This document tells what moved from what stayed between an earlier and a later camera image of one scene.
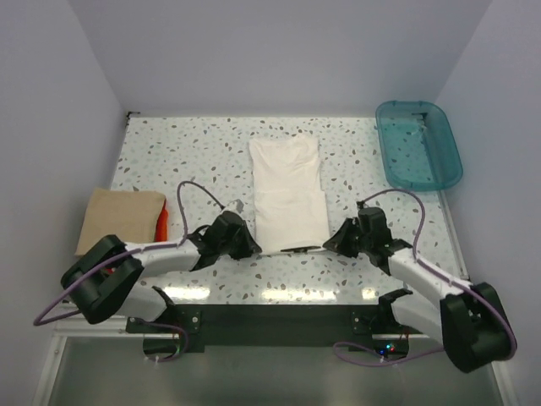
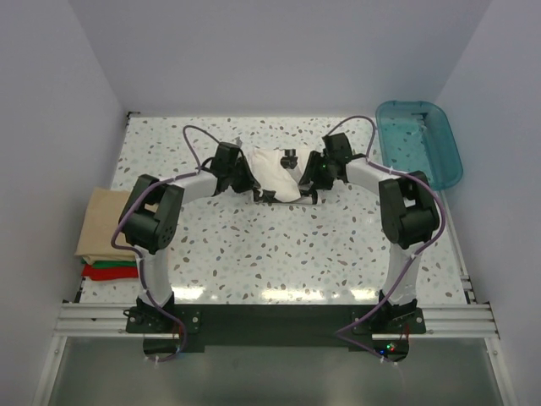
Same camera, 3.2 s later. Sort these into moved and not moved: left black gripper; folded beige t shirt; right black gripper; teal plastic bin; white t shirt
Moved: left black gripper; white t shirt; right black gripper
Not moved: folded beige t shirt; teal plastic bin
